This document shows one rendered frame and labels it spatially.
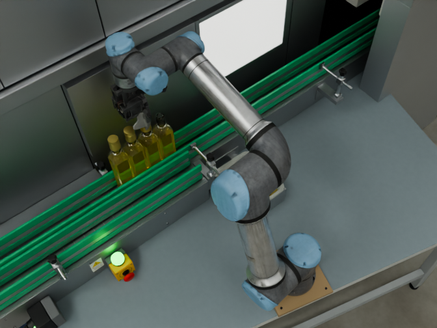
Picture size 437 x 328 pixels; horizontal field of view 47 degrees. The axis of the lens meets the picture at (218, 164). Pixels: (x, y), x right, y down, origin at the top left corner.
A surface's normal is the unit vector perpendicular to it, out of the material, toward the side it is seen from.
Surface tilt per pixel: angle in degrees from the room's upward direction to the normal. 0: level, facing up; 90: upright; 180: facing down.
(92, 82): 90
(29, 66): 90
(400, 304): 0
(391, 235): 0
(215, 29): 90
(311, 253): 9
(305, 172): 0
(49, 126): 90
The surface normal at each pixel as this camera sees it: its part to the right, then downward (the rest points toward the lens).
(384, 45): -0.79, 0.51
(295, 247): 0.12, -0.61
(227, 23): 0.61, 0.64
